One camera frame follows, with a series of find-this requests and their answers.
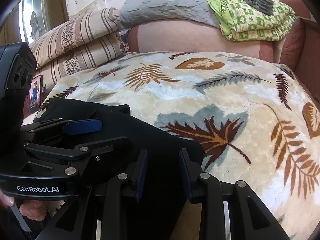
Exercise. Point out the leaf printed beige blanket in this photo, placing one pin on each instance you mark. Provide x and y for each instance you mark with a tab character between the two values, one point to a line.
225	105

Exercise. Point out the glass panelled wooden door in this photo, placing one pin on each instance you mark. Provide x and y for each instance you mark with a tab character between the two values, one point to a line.
32	22

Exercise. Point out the green patterned blanket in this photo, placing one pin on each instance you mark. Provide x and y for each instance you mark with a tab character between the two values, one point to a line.
250	22

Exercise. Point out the striped beige pillows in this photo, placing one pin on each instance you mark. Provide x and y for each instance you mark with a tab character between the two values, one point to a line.
87	27
95	52

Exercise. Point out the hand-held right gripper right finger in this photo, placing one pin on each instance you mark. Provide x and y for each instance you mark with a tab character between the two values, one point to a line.
185	175

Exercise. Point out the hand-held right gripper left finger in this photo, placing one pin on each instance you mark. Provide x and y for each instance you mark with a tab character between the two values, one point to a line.
141	172

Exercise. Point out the person's left hand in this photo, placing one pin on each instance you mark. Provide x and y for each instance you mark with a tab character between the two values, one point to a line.
32	210

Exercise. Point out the grey quilted blanket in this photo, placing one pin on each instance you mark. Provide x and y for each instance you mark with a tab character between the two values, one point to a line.
162	5

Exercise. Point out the black pants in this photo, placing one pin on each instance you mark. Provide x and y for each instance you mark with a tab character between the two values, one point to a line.
162	142

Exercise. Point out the pink brown sofa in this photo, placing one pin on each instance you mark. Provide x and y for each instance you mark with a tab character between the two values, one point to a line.
187	37

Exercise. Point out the dark grey cloth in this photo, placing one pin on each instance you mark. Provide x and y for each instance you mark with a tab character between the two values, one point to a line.
252	1

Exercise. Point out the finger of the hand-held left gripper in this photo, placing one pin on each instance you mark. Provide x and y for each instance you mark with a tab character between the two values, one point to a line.
105	147
82	127

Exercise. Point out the black smartphone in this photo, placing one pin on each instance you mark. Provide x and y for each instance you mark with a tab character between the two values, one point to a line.
35	95

